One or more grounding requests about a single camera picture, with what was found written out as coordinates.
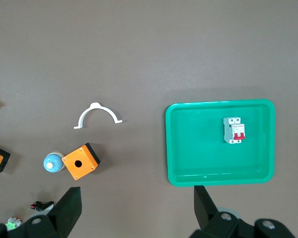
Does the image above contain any small white pipe clamp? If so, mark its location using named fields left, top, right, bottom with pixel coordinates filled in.
left=73, top=102, right=124, bottom=130

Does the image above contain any blue dome buzzer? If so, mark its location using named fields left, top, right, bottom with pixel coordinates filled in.
left=43, top=152, right=66, bottom=174

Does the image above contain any black red indicator button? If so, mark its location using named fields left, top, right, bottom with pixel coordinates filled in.
left=29, top=200, right=55, bottom=212

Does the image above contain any green plastic tray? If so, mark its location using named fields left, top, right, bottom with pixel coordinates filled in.
left=164, top=99, right=277, bottom=187

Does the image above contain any green white switch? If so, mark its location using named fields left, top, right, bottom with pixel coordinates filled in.
left=5, top=217, right=23, bottom=230

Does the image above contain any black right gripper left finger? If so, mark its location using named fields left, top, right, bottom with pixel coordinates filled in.
left=6, top=186, right=83, bottom=238

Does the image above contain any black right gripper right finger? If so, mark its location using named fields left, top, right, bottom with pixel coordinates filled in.
left=189, top=184, right=255, bottom=238

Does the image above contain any white red circuit breaker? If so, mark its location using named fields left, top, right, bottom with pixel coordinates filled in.
left=223, top=117, right=247, bottom=145

